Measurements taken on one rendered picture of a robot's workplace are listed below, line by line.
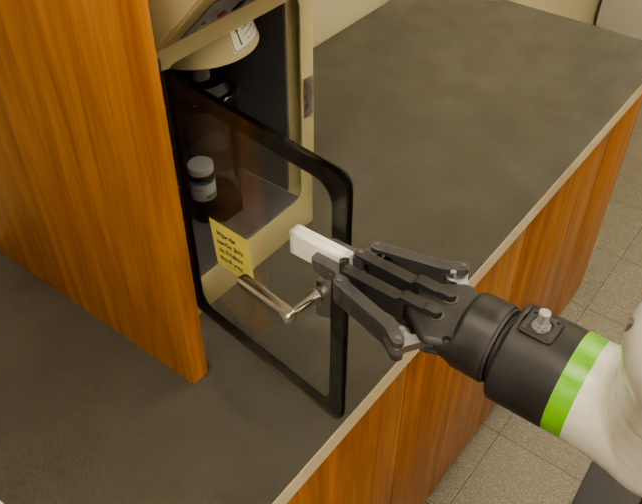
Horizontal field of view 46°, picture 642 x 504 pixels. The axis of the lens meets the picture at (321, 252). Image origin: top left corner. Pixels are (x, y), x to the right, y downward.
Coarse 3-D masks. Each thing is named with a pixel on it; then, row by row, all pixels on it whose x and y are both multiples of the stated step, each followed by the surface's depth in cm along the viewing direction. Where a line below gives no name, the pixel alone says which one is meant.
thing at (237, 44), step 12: (252, 24) 105; (228, 36) 101; (240, 36) 102; (252, 36) 104; (204, 48) 100; (216, 48) 100; (228, 48) 101; (240, 48) 102; (252, 48) 104; (180, 60) 100; (192, 60) 100; (204, 60) 100; (216, 60) 101; (228, 60) 101
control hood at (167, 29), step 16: (160, 0) 79; (176, 0) 77; (192, 0) 76; (208, 0) 77; (256, 0) 94; (160, 16) 80; (176, 16) 78; (192, 16) 79; (160, 32) 82; (176, 32) 81; (160, 48) 84
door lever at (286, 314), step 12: (240, 276) 87; (240, 288) 87; (252, 288) 86; (264, 288) 86; (312, 288) 85; (264, 300) 85; (276, 300) 84; (300, 300) 85; (312, 300) 85; (276, 312) 84; (288, 312) 83; (300, 312) 84; (288, 324) 83
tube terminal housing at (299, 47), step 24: (264, 0) 100; (288, 0) 104; (312, 0) 108; (216, 24) 94; (240, 24) 98; (288, 24) 110; (312, 24) 111; (168, 48) 89; (192, 48) 92; (288, 48) 113; (312, 48) 113; (288, 72) 115; (312, 72) 116; (288, 96) 118; (312, 120) 122; (312, 144) 125
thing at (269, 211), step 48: (192, 96) 84; (192, 144) 89; (240, 144) 81; (288, 144) 75; (192, 192) 95; (240, 192) 87; (288, 192) 79; (336, 192) 73; (192, 240) 103; (288, 240) 84; (288, 288) 90; (240, 336) 107; (288, 336) 96; (336, 336) 87; (336, 384) 93
